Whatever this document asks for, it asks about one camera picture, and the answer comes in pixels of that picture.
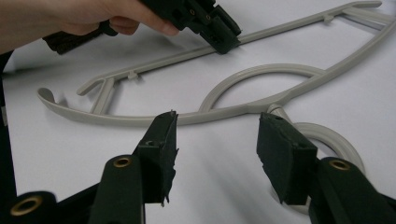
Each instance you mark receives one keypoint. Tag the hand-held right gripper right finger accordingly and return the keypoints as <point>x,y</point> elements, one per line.
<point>286,161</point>

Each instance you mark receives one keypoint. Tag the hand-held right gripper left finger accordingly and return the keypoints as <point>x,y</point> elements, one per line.
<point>155,161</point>

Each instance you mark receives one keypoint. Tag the grey plastic clothes hanger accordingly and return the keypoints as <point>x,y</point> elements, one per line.
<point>93,116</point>

